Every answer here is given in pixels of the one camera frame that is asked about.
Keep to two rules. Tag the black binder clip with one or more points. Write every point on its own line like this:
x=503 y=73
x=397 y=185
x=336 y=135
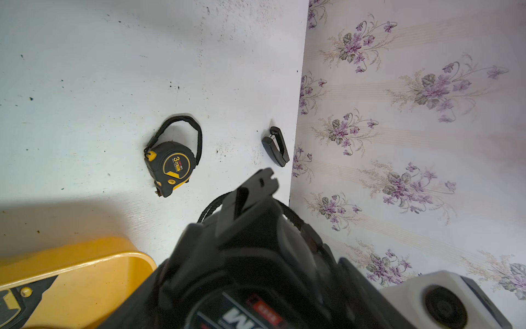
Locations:
x=275 y=146

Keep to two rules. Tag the yellow storage tray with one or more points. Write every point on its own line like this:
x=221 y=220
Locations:
x=93 y=279

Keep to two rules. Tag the large black tape measure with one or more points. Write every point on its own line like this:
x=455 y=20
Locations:
x=254 y=266

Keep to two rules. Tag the small yellow black tape measure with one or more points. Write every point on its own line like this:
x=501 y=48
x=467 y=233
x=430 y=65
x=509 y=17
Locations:
x=170 y=163

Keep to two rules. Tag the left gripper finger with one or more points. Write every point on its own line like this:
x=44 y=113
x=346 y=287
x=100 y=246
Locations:
x=253 y=191

